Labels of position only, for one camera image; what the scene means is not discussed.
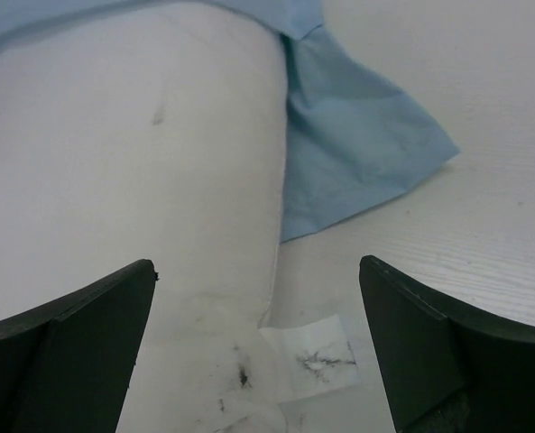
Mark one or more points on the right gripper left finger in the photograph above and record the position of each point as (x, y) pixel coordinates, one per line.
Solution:
(65, 366)

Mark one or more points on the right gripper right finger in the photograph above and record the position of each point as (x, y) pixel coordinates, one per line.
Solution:
(446, 365)

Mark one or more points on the blue pillowcase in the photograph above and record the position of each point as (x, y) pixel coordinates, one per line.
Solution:
(348, 144)

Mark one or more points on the white pillow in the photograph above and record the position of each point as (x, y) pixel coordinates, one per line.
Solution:
(204, 363)

